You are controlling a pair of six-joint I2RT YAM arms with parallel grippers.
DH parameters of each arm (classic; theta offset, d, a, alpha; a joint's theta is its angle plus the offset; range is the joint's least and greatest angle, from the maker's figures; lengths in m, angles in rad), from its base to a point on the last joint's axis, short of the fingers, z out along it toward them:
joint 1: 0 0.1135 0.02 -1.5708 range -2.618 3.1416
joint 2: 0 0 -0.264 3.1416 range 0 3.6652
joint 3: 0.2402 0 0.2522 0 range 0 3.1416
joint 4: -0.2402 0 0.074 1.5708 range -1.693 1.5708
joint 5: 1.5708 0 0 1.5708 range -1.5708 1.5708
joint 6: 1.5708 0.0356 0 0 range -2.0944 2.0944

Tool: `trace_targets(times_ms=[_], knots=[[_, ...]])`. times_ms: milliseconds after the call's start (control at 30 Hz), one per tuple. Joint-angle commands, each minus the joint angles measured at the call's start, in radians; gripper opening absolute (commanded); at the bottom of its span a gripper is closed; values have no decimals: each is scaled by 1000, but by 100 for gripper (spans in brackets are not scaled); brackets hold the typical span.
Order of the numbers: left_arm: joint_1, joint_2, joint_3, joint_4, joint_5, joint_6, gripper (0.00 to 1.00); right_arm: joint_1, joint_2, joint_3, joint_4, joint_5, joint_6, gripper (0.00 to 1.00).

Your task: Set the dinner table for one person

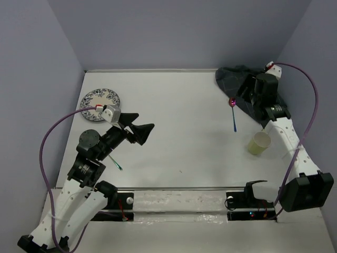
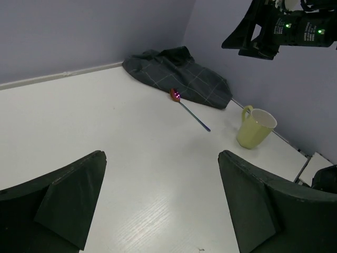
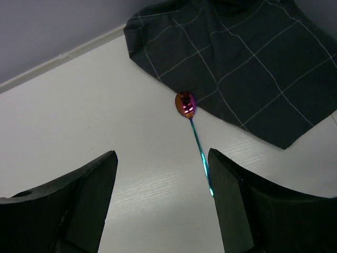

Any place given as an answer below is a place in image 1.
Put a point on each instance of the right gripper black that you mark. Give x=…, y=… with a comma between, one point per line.
x=250, y=81

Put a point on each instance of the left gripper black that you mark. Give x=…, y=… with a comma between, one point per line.
x=141, y=132

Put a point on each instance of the iridescent pink blue spoon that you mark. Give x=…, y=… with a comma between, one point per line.
x=232, y=104

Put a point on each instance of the dark checked cloth napkin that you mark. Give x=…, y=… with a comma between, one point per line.
x=229, y=79

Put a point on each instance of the iridescent green fork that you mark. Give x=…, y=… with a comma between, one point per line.
x=116, y=164

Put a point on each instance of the blue floral plate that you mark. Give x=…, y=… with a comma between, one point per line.
x=101, y=96

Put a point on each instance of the pale green mug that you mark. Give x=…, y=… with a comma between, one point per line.
x=259, y=143

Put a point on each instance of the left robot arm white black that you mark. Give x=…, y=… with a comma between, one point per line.
x=84, y=194

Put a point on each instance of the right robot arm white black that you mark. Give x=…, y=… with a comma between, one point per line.
x=304, y=186

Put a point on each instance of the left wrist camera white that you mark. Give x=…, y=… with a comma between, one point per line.
x=109, y=113

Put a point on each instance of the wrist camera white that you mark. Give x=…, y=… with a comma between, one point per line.
x=109, y=113
x=273, y=69

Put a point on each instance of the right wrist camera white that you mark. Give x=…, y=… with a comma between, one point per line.
x=273, y=69

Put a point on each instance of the metal table rail front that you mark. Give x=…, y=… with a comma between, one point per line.
x=179, y=188

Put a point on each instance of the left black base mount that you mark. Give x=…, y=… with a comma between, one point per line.
x=118, y=209

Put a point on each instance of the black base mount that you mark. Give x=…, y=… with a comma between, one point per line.
x=242, y=208
x=118, y=209

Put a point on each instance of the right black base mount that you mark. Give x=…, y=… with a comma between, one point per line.
x=242, y=208

